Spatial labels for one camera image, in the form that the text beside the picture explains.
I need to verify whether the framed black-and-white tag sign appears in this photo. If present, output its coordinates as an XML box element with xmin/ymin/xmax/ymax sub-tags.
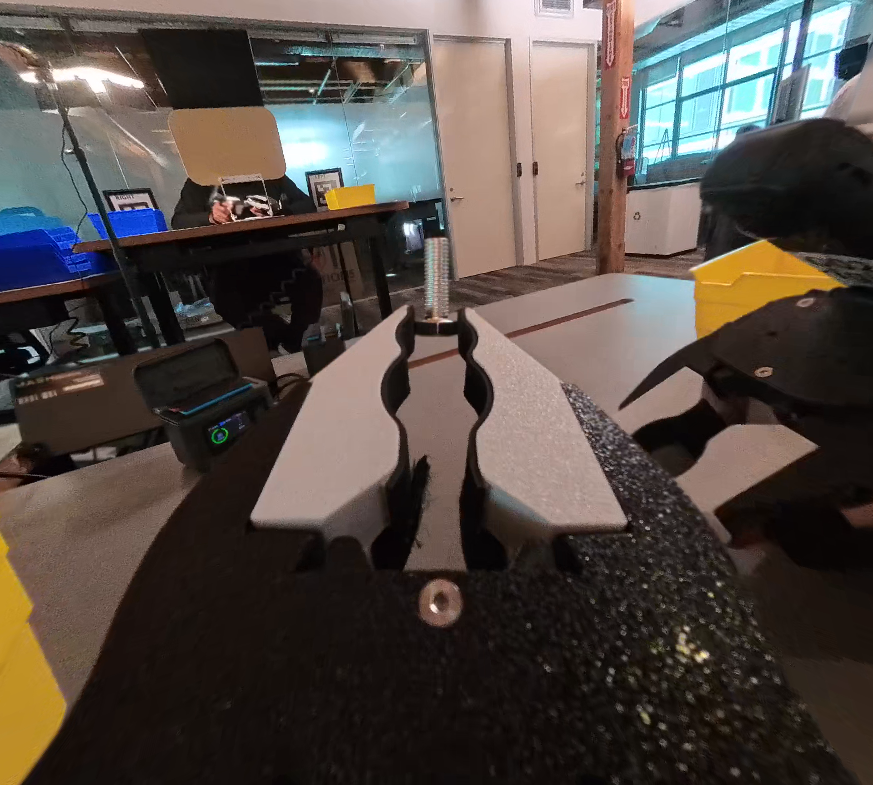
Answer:
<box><xmin>102</xmin><ymin>188</ymin><xmax>160</xmax><ymax>213</ymax></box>
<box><xmin>305</xmin><ymin>168</ymin><xmax>344</xmax><ymax>212</ymax></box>

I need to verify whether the black case with display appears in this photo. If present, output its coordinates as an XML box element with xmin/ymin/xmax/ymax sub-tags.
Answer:
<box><xmin>132</xmin><ymin>338</ymin><xmax>275</xmax><ymax>473</ymax></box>

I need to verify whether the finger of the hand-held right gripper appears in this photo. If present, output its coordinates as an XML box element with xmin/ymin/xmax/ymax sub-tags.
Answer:
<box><xmin>633</xmin><ymin>402</ymin><xmax>818</xmax><ymax>527</ymax></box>

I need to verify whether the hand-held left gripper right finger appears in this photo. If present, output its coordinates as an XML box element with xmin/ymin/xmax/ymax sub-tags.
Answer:
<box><xmin>458</xmin><ymin>306</ymin><xmax>630</xmax><ymax>550</ymax></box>

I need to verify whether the wooden post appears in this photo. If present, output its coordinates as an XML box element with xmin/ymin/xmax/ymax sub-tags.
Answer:
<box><xmin>595</xmin><ymin>0</ymin><xmax>642</xmax><ymax>276</ymax></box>

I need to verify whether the beige door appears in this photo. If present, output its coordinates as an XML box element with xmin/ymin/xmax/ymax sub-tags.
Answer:
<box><xmin>531</xmin><ymin>41</ymin><xmax>596</xmax><ymax>262</ymax></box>
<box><xmin>433</xmin><ymin>36</ymin><xmax>517</xmax><ymax>281</ymax></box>

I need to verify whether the small black box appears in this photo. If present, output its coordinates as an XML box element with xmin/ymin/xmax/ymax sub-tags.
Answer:
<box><xmin>302</xmin><ymin>329</ymin><xmax>346</xmax><ymax>378</ymax></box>

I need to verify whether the yellow plastic bin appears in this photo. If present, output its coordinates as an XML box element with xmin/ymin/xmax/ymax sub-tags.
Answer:
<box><xmin>693</xmin><ymin>239</ymin><xmax>848</xmax><ymax>341</ymax></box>
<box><xmin>0</xmin><ymin>529</ymin><xmax>68</xmax><ymax>785</ymax></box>

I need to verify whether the silver hex bolt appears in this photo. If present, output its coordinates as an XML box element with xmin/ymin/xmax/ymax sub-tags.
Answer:
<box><xmin>412</xmin><ymin>237</ymin><xmax>466</xmax><ymax>337</ymax></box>

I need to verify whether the stack of blue bins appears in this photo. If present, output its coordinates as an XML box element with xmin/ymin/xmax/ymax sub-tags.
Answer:
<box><xmin>0</xmin><ymin>206</ymin><xmax>117</xmax><ymax>292</ymax></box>

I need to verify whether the black light stand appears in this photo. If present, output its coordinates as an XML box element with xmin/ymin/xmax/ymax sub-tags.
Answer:
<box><xmin>37</xmin><ymin>58</ymin><xmax>161</xmax><ymax>349</ymax></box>

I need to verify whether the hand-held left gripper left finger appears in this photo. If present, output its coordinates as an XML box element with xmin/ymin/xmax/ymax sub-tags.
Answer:
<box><xmin>250</xmin><ymin>305</ymin><xmax>418</xmax><ymax>550</ymax></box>

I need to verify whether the blue plastic bin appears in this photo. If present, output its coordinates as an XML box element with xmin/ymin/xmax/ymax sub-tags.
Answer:
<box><xmin>87</xmin><ymin>210</ymin><xmax>169</xmax><ymax>240</ymax></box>

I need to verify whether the black wall panel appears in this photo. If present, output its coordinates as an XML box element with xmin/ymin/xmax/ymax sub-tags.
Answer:
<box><xmin>140</xmin><ymin>29</ymin><xmax>264</xmax><ymax>111</ymax></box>

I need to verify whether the wooden desk with black legs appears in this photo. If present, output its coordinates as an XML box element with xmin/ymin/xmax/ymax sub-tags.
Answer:
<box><xmin>74</xmin><ymin>201</ymin><xmax>410</xmax><ymax>349</ymax></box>
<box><xmin>0</xmin><ymin>272</ymin><xmax>127</xmax><ymax>356</ymax></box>

